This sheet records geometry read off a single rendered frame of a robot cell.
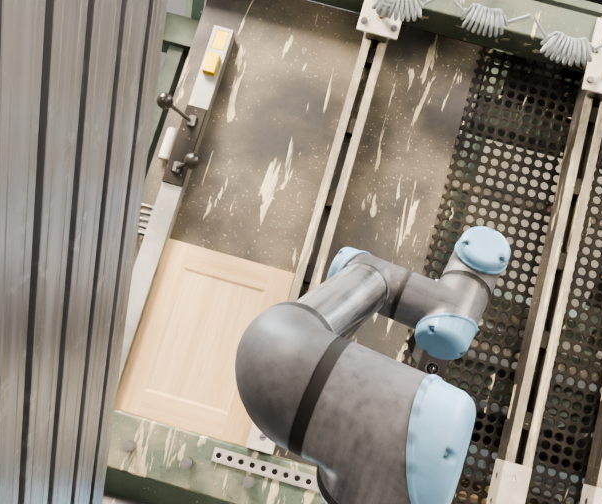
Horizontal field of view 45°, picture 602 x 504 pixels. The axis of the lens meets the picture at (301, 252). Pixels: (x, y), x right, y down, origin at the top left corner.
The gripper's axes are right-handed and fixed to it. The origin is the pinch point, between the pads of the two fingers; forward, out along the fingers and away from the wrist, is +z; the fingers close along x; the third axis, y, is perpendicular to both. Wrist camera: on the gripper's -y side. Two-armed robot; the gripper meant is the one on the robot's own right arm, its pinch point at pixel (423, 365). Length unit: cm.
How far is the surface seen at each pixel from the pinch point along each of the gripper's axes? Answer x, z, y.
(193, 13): 87, 37, 120
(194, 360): 45, 37, 5
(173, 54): 76, 14, 75
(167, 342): 52, 36, 7
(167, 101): 67, 3, 48
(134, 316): 61, 33, 9
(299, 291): 26.4, 23.8, 22.6
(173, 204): 61, 22, 35
